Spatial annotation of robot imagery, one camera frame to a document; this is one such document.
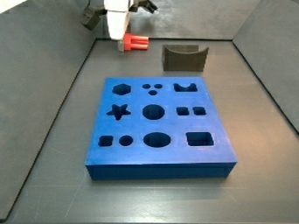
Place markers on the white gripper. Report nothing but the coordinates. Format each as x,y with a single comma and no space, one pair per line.
117,18

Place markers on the red three prong object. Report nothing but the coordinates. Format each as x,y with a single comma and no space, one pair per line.
134,42

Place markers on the black curved fixture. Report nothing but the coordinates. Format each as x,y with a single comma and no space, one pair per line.
184,58

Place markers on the blue shape sorter block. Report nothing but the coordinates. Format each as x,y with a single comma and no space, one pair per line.
157,131

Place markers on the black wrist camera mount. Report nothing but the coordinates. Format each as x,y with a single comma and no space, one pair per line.
92,13

